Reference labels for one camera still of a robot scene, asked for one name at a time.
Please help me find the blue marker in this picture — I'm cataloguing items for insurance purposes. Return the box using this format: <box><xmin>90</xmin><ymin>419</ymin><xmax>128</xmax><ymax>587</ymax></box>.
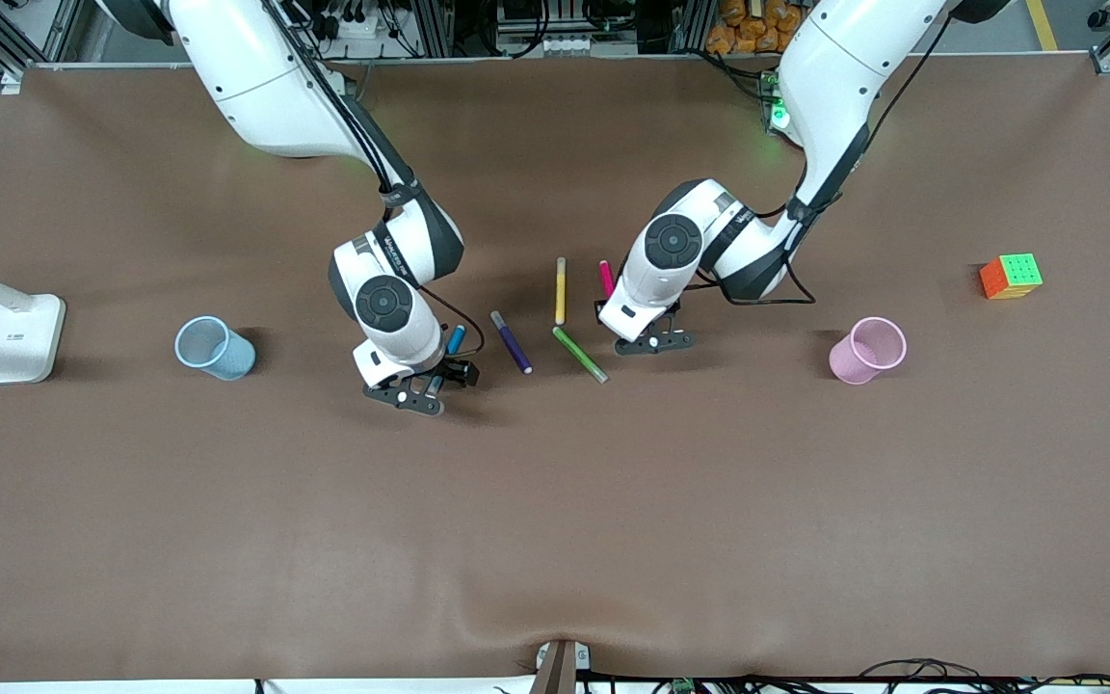
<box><xmin>425</xmin><ymin>325</ymin><xmax>467</xmax><ymax>397</ymax></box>

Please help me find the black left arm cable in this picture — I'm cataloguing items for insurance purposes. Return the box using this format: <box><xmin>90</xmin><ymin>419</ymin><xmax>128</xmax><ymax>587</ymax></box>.
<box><xmin>698</xmin><ymin>14</ymin><xmax>953</xmax><ymax>307</ymax></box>

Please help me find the white connector strip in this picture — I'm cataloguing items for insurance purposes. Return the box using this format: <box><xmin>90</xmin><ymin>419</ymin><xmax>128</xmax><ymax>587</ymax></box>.
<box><xmin>497</xmin><ymin>34</ymin><xmax>606</xmax><ymax>57</ymax></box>

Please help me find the light blue mesh cup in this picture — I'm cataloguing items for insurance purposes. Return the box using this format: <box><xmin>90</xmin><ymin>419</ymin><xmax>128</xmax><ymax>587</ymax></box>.
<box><xmin>174</xmin><ymin>316</ymin><xmax>257</xmax><ymax>381</ymax></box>

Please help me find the pink mesh cup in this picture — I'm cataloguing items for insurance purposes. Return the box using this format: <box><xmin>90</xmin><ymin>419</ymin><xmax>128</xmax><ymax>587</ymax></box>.
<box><xmin>828</xmin><ymin>316</ymin><xmax>908</xmax><ymax>386</ymax></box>

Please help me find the green marker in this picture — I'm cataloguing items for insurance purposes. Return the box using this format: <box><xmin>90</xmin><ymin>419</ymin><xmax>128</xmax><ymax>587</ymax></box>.
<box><xmin>552</xmin><ymin>326</ymin><xmax>609</xmax><ymax>384</ymax></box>

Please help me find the white lamp stand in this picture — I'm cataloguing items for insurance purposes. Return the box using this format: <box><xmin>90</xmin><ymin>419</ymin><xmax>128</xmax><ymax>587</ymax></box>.
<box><xmin>0</xmin><ymin>256</ymin><xmax>66</xmax><ymax>385</ymax></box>

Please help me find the purple marker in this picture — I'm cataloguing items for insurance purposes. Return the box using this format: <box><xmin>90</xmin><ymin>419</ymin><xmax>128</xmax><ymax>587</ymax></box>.
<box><xmin>490</xmin><ymin>310</ymin><xmax>534</xmax><ymax>375</ymax></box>

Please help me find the white power strip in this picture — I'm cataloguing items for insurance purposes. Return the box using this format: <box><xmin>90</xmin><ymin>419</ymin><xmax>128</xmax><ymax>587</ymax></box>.
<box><xmin>309</xmin><ymin>5</ymin><xmax>394</xmax><ymax>45</ymax></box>

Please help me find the orange objects pile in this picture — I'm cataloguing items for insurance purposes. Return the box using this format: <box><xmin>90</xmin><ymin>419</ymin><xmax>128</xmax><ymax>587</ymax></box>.
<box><xmin>706</xmin><ymin>0</ymin><xmax>806</xmax><ymax>55</ymax></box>

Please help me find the colourful puzzle cube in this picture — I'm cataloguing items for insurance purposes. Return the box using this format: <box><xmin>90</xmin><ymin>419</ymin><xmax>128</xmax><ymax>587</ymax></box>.
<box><xmin>979</xmin><ymin>254</ymin><xmax>1044</xmax><ymax>301</ymax></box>

